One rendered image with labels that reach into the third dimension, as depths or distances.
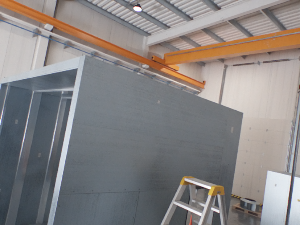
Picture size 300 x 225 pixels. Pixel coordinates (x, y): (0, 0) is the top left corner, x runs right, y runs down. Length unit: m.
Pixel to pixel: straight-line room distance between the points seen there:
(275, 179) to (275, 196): 0.52
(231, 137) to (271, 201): 5.58
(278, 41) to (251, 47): 1.03
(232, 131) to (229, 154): 0.32
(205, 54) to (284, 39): 3.40
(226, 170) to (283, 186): 5.30
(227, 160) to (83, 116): 2.26
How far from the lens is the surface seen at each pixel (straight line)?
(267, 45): 10.56
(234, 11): 10.45
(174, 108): 2.65
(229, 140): 3.60
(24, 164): 5.57
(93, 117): 2.06
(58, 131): 5.65
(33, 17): 10.50
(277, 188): 8.92
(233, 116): 3.64
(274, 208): 9.01
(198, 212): 2.18
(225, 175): 3.65
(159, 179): 2.65
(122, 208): 2.44
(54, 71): 2.65
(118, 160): 2.26
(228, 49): 11.33
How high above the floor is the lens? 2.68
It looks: 4 degrees up
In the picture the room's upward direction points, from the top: 10 degrees clockwise
